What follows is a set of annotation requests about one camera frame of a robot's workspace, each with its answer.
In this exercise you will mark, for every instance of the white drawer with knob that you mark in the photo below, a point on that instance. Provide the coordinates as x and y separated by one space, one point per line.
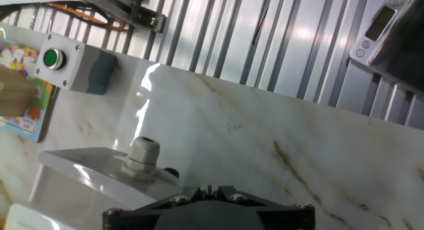
99 165

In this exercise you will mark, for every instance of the light wooden block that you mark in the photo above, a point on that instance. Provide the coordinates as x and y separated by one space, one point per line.
16 94

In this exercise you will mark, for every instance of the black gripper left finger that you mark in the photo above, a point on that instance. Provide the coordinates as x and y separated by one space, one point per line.
132 218

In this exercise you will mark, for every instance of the aluminium frame beam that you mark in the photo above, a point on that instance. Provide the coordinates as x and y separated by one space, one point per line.
116 4

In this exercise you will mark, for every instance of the marble pattern board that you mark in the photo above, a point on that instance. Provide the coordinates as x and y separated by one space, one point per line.
248 124

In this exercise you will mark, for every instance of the silver digital scale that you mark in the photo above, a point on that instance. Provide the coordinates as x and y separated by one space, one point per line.
401 47

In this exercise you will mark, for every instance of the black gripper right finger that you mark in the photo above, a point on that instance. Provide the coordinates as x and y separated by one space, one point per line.
288 218

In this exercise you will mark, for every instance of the white plastic plate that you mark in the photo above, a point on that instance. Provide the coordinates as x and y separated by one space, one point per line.
66 67

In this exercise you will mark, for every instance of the colourful picture book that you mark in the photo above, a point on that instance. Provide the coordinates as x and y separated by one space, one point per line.
39 97

